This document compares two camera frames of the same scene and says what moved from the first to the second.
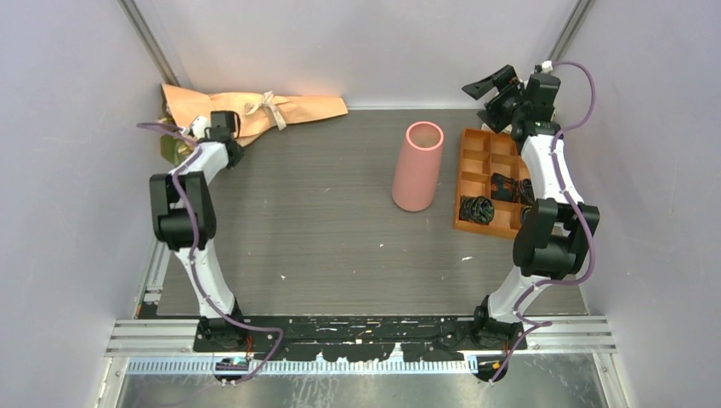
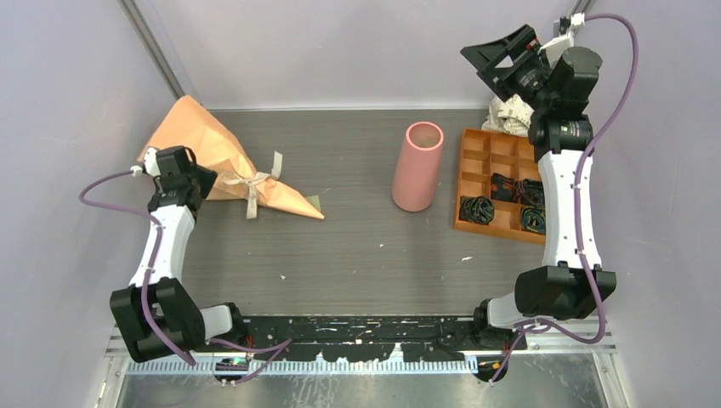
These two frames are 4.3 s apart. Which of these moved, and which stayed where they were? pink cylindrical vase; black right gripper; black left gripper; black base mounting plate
Moved: black right gripper; black left gripper
Stayed: black base mounting plate; pink cylindrical vase
